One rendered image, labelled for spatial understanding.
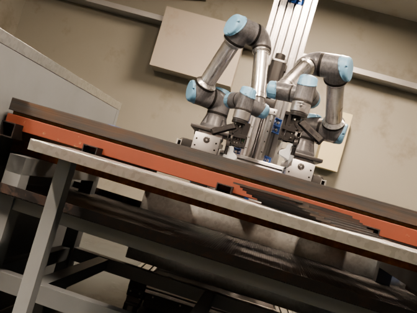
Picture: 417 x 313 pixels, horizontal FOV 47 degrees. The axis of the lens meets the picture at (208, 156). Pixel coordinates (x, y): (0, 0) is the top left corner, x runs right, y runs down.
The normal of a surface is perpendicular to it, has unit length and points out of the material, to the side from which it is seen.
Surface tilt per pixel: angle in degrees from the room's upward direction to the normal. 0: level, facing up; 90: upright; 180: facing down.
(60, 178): 90
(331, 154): 90
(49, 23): 90
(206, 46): 90
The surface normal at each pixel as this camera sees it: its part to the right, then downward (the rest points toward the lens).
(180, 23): -0.06, -0.06
